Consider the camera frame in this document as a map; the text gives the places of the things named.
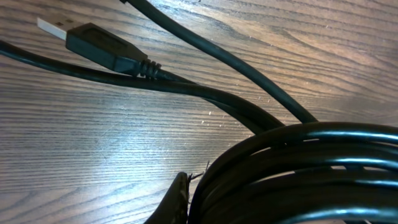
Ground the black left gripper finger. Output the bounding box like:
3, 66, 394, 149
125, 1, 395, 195
144, 172, 190, 224

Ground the black cable bundle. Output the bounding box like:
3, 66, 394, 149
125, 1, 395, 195
0, 0, 398, 224

